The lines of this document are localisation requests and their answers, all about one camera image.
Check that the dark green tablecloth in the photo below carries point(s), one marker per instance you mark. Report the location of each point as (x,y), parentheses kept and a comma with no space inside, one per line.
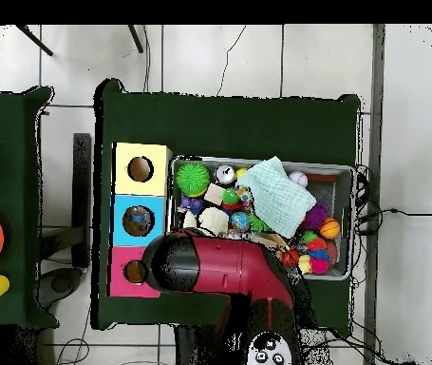
(18,190)
(223,129)

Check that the wooden box with three holes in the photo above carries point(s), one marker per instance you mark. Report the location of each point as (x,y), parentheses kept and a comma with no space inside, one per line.
(159,187)

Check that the clear mesh bin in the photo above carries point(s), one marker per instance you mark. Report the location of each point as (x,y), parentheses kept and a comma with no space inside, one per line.
(337,190)

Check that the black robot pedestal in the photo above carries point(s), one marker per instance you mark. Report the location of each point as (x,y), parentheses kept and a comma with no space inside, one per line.
(196,350)

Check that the clear plastic packet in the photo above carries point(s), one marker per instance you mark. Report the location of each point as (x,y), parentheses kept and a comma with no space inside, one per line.
(139,221)

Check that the yellow ball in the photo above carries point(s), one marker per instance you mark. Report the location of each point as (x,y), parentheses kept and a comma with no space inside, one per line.
(240,172)

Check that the grey floor strip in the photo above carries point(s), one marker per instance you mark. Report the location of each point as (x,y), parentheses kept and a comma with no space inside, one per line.
(378,114)

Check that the black tripod leg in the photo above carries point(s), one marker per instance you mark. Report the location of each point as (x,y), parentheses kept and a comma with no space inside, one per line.
(136,38)
(33,39)

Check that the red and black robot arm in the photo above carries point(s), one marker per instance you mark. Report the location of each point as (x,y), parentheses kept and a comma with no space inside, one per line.
(231,266)

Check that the white baseball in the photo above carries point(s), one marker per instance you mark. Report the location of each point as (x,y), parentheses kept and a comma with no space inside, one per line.
(299,179)

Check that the mint green cloth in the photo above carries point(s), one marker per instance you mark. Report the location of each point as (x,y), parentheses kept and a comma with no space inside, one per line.
(276,196)

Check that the green spiky ball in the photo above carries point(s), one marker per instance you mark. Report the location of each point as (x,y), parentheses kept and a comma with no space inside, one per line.
(258,223)
(193,179)

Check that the cream muslin cloth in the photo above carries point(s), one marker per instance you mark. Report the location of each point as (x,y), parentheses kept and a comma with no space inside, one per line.
(214,220)

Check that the purple spiky toy with eyes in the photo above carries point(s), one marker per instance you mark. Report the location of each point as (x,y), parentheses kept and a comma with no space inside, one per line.
(316,217)

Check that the small orange basketball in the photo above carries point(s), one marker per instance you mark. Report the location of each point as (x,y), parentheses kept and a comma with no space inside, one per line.
(330,228)

